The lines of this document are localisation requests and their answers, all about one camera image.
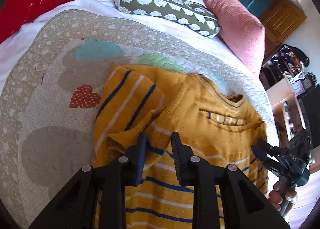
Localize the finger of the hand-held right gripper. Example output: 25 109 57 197
257 138 282 157
251 145 275 169

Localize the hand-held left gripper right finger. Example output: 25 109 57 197
171 132 290 229

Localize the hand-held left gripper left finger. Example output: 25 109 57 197
29 132 148 229

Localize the yellow striped knit sweater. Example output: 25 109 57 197
92 63 269 229

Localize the person's right forearm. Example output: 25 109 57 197
287 166 320 222

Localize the person's right hand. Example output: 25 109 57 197
269 181 298 211

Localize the beige shelf cabinet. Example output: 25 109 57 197
271 91 308 142

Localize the black television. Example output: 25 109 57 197
297 84 320 144

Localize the small purple clock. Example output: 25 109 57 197
290 80 304 97

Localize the ornate dark table clock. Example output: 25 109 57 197
301 73 319 92

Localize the cluttered storage rack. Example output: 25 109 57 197
260 44 310 89

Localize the pink ribbed pillow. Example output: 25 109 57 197
199 0 265 77

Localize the quilted heart-pattern bed blanket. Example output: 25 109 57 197
0 9 279 229

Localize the wooden door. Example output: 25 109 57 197
260 0 307 66

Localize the green hedgehog-print bolster pillow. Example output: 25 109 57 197
114 0 222 39

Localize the white bed sheet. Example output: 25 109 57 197
0 0 262 89

